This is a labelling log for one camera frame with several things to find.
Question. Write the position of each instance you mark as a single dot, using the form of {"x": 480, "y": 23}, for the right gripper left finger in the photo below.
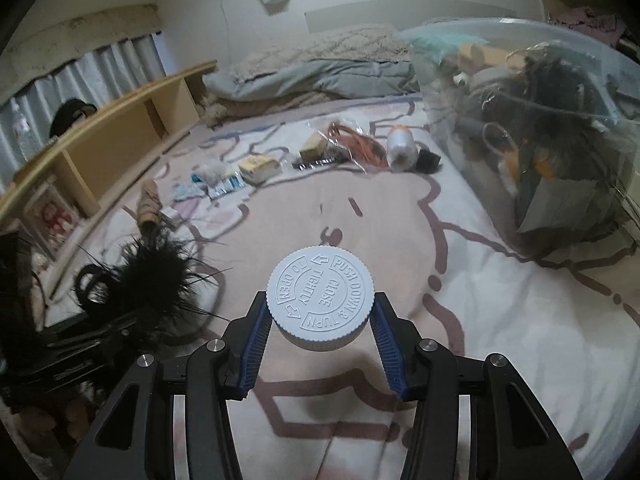
{"x": 133, "y": 434}

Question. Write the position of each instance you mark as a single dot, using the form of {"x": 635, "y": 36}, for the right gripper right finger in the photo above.
{"x": 512, "y": 436}

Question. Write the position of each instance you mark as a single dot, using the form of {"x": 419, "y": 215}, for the black feather duster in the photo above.
{"x": 156, "y": 283}

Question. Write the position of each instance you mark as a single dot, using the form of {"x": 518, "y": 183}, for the white child-proof bottle cap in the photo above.
{"x": 320, "y": 297}

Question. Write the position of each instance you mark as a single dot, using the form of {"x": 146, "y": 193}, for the yellow tissue pack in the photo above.
{"x": 257, "y": 169}

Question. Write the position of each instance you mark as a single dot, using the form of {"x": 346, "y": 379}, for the small white carton box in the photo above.
{"x": 170, "y": 218}

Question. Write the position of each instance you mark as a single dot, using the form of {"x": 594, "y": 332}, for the pale blue torn packet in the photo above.
{"x": 187, "y": 191}

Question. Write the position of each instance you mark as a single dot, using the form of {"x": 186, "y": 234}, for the wooden shelf headboard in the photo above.
{"x": 99, "y": 159}

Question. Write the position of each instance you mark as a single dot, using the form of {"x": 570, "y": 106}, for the blue white wipes packet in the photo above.
{"x": 226, "y": 185}

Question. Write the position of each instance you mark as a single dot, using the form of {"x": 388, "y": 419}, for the clear plastic storage bin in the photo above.
{"x": 543, "y": 124}

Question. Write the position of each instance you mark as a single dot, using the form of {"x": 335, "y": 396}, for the small wooden block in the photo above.
{"x": 314, "y": 147}

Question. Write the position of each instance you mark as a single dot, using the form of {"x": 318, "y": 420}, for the grey window curtain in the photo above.
{"x": 98, "y": 77}

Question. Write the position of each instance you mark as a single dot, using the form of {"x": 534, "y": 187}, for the light blue paper box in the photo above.
{"x": 437, "y": 45}

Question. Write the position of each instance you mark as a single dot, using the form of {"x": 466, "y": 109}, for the grey beige quilt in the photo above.
{"x": 356, "y": 62}

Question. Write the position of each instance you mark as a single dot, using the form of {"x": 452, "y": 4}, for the rope wrapped cardboard tube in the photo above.
{"x": 149, "y": 205}

